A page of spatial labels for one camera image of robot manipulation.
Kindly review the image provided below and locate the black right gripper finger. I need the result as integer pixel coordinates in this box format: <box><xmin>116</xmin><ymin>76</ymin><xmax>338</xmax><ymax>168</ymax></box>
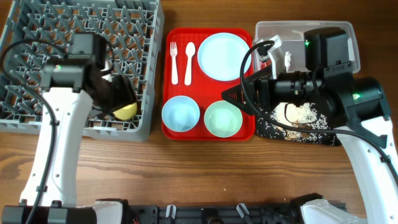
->
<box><xmin>245</xmin><ymin>65</ymin><xmax>272</xmax><ymax>82</ymax></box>
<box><xmin>221</xmin><ymin>82</ymin><xmax>256</xmax><ymax>114</ymax></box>

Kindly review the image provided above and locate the red snack wrapper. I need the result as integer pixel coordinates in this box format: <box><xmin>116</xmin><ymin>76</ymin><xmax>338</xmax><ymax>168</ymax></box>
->
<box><xmin>259</xmin><ymin>60</ymin><xmax>272</xmax><ymax>70</ymax></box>

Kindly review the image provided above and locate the white tissue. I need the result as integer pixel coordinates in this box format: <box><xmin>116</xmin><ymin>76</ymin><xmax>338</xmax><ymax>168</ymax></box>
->
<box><xmin>284</xmin><ymin>51</ymin><xmax>292</xmax><ymax>72</ymax></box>

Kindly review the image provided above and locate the yellow plastic cup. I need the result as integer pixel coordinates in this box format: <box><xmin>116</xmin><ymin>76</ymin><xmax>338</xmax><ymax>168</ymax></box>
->
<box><xmin>113</xmin><ymin>103</ymin><xmax>137</xmax><ymax>120</ymax></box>

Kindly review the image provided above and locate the light green bowl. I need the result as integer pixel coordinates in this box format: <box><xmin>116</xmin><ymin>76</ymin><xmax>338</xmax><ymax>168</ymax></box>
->
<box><xmin>204</xmin><ymin>100</ymin><xmax>243</xmax><ymax>138</ymax></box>

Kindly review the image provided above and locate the food scraps and rice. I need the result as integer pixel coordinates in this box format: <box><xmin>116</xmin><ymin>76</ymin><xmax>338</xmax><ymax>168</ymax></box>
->
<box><xmin>257</xmin><ymin>102</ymin><xmax>336</xmax><ymax>142</ymax></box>

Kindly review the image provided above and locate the white plastic spoon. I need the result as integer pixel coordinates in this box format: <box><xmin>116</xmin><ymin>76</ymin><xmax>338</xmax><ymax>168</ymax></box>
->
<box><xmin>184</xmin><ymin>42</ymin><xmax>196</xmax><ymax>86</ymax></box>

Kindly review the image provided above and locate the white plastic fork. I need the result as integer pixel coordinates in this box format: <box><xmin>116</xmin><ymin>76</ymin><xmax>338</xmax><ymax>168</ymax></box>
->
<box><xmin>170</xmin><ymin>42</ymin><xmax>178</xmax><ymax>85</ymax></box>

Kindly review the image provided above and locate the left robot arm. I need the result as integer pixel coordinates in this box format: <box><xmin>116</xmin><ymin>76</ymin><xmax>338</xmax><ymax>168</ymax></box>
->
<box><xmin>1</xmin><ymin>32</ymin><xmax>139</xmax><ymax>223</ymax></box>

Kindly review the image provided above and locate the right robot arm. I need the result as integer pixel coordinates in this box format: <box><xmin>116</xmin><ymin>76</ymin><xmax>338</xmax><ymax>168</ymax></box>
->
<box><xmin>221</xmin><ymin>27</ymin><xmax>397</xmax><ymax>223</ymax></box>

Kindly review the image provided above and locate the black rectangular waste tray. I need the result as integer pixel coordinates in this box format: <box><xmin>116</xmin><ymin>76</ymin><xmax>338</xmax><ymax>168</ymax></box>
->
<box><xmin>254</xmin><ymin>102</ymin><xmax>343</xmax><ymax>147</ymax></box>

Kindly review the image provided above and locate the clear plastic waste bin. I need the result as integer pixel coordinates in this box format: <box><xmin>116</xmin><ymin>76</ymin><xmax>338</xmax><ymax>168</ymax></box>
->
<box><xmin>254</xmin><ymin>21</ymin><xmax>361</xmax><ymax>73</ymax></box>

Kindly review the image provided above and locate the grey plastic dishwasher rack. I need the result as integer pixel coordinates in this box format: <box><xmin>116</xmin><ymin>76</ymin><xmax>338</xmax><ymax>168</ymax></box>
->
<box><xmin>1</xmin><ymin>0</ymin><xmax>165</xmax><ymax>141</ymax></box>

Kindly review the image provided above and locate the light blue round plate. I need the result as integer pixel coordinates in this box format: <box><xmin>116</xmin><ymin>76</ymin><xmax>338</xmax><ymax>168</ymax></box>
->
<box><xmin>197</xmin><ymin>32</ymin><xmax>249</xmax><ymax>82</ymax></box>

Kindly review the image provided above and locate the red plastic serving tray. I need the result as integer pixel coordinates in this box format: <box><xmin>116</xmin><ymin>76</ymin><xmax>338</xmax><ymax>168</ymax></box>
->
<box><xmin>162</xmin><ymin>27</ymin><xmax>255</xmax><ymax>141</ymax></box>

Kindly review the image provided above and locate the light blue bowl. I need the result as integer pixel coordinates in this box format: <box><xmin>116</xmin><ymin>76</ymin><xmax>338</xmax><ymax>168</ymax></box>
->
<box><xmin>161</xmin><ymin>95</ymin><xmax>200</xmax><ymax>133</ymax></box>

